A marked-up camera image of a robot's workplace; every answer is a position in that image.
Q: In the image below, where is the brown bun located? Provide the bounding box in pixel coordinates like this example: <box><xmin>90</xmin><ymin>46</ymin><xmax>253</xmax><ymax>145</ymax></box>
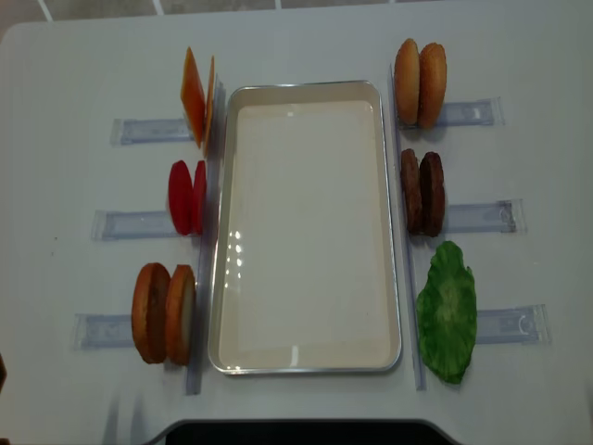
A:
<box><xmin>165</xmin><ymin>264</ymin><xmax>196</xmax><ymax>366</ymax></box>
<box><xmin>132</xmin><ymin>262</ymin><xmax>170</xmax><ymax>363</ymax></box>

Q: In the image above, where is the black robot base front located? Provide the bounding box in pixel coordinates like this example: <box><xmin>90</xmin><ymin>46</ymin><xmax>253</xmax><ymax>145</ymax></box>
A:
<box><xmin>153</xmin><ymin>419</ymin><xmax>456</xmax><ymax>444</ymax></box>

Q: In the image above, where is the red tomato slice right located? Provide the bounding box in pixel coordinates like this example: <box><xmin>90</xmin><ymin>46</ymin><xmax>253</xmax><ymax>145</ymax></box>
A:
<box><xmin>191</xmin><ymin>160</ymin><xmax>208</xmax><ymax>235</ymax></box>

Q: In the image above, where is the red tomato slice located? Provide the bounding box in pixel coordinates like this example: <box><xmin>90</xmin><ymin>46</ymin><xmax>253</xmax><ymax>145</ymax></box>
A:
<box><xmin>168</xmin><ymin>160</ymin><xmax>193</xmax><ymax>235</ymax></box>
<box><xmin>191</xmin><ymin>160</ymin><xmax>208</xmax><ymax>235</ymax></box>

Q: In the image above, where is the red tomato slice left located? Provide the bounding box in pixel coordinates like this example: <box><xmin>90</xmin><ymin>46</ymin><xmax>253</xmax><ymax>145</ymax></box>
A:
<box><xmin>168</xmin><ymin>160</ymin><xmax>193</xmax><ymax>235</ymax></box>

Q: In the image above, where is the brown meat patty left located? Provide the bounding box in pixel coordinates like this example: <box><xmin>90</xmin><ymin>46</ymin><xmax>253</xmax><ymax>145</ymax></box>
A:
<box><xmin>400</xmin><ymin>148</ymin><xmax>423</xmax><ymax>234</ymax></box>

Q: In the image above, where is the brown meat patty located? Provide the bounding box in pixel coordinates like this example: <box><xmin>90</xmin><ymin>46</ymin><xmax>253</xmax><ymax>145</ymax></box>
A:
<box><xmin>420</xmin><ymin>152</ymin><xmax>446</xmax><ymax>237</ymax></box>
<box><xmin>400</xmin><ymin>148</ymin><xmax>423</xmax><ymax>234</ymax></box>

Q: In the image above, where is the brown meat patty right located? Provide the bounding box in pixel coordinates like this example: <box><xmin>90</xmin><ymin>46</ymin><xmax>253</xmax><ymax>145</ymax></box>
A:
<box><xmin>420</xmin><ymin>152</ymin><xmax>446</xmax><ymax>237</ymax></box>

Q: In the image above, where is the orange cheese slice left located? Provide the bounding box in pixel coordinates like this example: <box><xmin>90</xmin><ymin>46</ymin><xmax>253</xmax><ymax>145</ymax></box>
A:
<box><xmin>180</xmin><ymin>47</ymin><xmax>206</xmax><ymax>146</ymax></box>

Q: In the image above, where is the green lettuce leaf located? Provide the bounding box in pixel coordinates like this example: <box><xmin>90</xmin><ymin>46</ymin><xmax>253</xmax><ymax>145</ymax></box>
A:
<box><xmin>416</xmin><ymin>241</ymin><xmax>477</xmax><ymax>385</ymax></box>

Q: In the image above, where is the white metal baking tray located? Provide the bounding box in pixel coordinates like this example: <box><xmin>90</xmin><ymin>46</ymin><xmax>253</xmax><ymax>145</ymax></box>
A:
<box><xmin>208</xmin><ymin>81</ymin><xmax>401</xmax><ymax>375</ymax></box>

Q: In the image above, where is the clear long strip left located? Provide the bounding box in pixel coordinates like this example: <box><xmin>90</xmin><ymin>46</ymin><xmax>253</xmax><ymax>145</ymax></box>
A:
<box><xmin>185</xmin><ymin>74</ymin><xmax>226</xmax><ymax>396</ymax></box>

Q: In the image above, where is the clear long strip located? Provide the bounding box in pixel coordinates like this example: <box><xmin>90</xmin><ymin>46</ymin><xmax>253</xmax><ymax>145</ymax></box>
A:
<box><xmin>185</xmin><ymin>74</ymin><xmax>226</xmax><ymax>396</ymax></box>
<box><xmin>388</xmin><ymin>62</ymin><xmax>426</xmax><ymax>391</ymax></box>

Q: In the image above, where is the tan bun top left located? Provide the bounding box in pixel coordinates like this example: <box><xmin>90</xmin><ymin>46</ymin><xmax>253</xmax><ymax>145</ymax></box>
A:
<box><xmin>394</xmin><ymin>38</ymin><xmax>420</xmax><ymax>125</ymax></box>

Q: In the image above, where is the tan bun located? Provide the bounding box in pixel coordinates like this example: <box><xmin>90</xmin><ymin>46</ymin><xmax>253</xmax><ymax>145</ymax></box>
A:
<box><xmin>394</xmin><ymin>38</ymin><xmax>420</xmax><ymax>125</ymax></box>
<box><xmin>418</xmin><ymin>43</ymin><xmax>447</xmax><ymax>129</ymax></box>

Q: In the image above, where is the clear long strip right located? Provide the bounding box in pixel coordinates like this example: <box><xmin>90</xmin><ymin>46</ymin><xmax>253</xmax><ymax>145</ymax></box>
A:
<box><xmin>388</xmin><ymin>62</ymin><xmax>426</xmax><ymax>391</ymax></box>

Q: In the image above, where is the tan bun top right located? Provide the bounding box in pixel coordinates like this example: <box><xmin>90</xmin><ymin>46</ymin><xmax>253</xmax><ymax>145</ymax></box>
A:
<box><xmin>418</xmin><ymin>43</ymin><xmax>447</xmax><ymax>129</ymax></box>

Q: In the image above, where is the clear holder tomato rail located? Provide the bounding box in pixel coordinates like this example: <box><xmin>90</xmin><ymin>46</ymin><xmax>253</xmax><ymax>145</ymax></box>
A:
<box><xmin>91</xmin><ymin>210</ymin><xmax>179</xmax><ymax>241</ymax></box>

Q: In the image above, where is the clear holder patty rail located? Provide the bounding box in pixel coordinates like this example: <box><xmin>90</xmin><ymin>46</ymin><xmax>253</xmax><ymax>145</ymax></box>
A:
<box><xmin>443</xmin><ymin>199</ymin><xmax>527</xmax><ymax>234</ymax></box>

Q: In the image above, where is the clear holder bun top rail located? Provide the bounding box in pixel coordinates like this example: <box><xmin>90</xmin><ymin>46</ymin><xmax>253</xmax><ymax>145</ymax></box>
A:
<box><xmin>434</xmin><ymin>96</ymin><xmax>505</xmax><ymax>128</ymax></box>

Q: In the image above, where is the clear holder bun rail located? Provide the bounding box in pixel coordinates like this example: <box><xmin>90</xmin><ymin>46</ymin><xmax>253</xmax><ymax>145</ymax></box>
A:
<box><xmin>434</xmin><ymin>96</ymin><xmax>505</xmax><ymax>128</ymax></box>
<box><xmin>70</xmin><ymin>314</ymin><xmax>134</xmax><ymax>350</ymax></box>

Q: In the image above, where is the clear holder bun bottom rail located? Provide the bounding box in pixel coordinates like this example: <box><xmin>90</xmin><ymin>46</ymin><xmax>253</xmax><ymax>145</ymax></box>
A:
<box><xmin>70</xmin><ymin>314</ymin><xmax>134</xmax><ymax>350</ymax></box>

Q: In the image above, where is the clear holder lettuce rail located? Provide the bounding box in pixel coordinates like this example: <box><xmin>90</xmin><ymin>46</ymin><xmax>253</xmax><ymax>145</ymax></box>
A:
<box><xmin>476</xmin><ymin>304</ymin><xmax>551</xmax><ymax>345</ymax></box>

